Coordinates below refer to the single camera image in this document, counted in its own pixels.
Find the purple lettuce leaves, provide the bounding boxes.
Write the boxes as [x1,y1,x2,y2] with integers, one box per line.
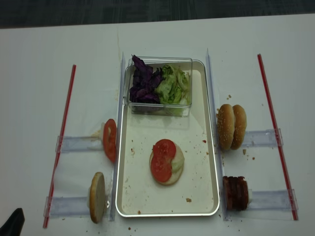
[129,55,163,104]

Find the upper tomato slice on bun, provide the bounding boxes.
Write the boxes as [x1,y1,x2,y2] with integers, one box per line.
[153,139,176,159]

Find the tomato slice on bun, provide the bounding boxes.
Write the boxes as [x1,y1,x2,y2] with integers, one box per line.
[153,139,176,159]
[150,154,172,182]

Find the green lettuce leaves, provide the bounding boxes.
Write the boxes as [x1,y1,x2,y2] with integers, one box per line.
[155,64,190,105]

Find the lower tomato slice on bun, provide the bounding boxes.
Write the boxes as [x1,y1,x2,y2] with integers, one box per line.
[150,154,172,182]

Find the lettuce piece on bun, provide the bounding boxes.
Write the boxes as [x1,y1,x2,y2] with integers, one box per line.
[171,155,185,173]

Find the standing tomato slice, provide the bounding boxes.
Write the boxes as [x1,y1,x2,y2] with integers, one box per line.
[102,119,117,163]

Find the stack of bacon patties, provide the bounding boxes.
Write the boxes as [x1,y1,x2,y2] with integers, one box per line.
[223,176,249,211]

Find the clear plastic salad box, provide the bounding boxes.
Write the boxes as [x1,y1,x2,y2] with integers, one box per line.
[124,55,192,117]

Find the white metal tray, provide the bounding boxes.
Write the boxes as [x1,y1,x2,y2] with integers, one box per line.
[116,60,220,217]

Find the bottom bun on tray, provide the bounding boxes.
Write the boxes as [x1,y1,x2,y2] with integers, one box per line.
[150,144,184,185]

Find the left sesame bun top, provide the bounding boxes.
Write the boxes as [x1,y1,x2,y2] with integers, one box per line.
[217,104,235,150]

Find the sesame bun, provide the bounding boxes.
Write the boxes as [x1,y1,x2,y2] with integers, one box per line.
[231,105,247,150]
[217,104,235,150]

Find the right sesame bun top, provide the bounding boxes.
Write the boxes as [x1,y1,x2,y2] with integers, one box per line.
[231,105,247,150]

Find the standing bun half slice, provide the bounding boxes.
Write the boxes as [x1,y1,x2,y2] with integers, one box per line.
[89,172,105,224]

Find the upper left clear holder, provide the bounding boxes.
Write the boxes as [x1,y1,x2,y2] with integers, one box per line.
[56,136,103,153]

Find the clear holder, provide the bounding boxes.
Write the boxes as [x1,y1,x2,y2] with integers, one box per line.
[247,189,299,211]
[43,197,90,218]
[56,136,103,153]
[241,129,283,148]

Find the upper right clear holder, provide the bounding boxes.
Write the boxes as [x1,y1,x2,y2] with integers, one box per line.
[241,129,283,148]

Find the lower left clear holder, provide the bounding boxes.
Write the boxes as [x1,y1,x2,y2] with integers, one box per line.
[43,197,90,218]

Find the lower right clear holder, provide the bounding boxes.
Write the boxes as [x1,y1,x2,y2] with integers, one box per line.
[247,189,299,211]

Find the left red strip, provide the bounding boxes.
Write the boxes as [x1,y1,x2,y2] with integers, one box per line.
[43,64,76,229]

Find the red strip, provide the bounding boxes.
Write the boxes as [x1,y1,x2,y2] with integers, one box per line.
[257,54,299,221]
[43,64,76,229]

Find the right red strip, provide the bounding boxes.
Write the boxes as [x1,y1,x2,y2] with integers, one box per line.
[257,54,299,221]

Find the black object bottom left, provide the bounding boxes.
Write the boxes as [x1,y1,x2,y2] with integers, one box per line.
[0,208,25,236]

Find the left clear vertical rail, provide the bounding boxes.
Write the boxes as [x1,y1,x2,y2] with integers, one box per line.
[108,53,126,221]

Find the clear vertical rail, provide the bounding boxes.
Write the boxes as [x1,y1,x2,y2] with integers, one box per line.
[108,53,126,221]
[206,49,229,221]

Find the right clear vertical rail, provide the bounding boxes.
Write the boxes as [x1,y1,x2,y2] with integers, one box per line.
[206,49,229,221]

